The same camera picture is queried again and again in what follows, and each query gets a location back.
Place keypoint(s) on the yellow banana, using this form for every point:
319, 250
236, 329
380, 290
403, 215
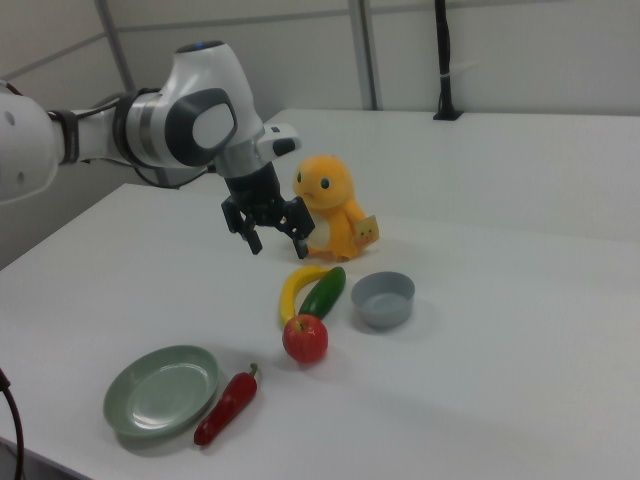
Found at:
287, 295

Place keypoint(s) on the black pole with base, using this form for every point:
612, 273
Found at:
444, 50

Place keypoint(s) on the orange plush toy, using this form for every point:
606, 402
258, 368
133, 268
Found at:
340, 210

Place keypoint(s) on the small grey bowl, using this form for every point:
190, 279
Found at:
382, 312

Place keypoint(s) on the pale green plate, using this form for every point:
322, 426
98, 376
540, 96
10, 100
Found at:
150, 395

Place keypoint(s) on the red chili pepper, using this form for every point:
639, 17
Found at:
225, 405

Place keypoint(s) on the red apple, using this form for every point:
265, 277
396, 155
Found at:
305, 340

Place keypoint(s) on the green cucumber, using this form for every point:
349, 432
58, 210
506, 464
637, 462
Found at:
322, 292

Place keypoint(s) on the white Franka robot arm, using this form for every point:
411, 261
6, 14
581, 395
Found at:
200, 100

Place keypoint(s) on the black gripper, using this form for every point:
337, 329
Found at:
255, 200

